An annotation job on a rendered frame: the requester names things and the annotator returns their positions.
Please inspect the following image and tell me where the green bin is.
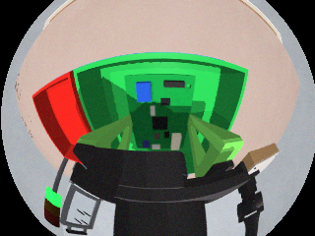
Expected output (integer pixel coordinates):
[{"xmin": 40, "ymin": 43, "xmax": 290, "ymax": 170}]
[{"xmin": 73, "ymin": 52, "xmax": 248, "ymax": 131}]

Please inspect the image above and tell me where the green circuit board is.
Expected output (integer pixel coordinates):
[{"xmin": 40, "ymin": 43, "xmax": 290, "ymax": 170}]
[{"xmin": 124, "ymin": 74, "xmax": 196, "ymax": 150}]

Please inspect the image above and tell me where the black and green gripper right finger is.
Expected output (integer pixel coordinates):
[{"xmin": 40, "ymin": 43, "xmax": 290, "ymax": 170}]
[{"xmin": 188, "ymin": 114, "xmax": 244, "ymax": 178}]

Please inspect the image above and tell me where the red open tray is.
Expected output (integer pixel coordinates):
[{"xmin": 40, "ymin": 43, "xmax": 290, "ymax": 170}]
[{"xmin": 32, "ymin": 71, "xmax": 92, "ymax": 164}]

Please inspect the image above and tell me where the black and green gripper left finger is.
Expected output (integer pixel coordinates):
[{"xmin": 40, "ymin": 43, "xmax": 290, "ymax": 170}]
[{"xmin": 77, "ymin": 114, "xmax": 133, "ymax": 150}]

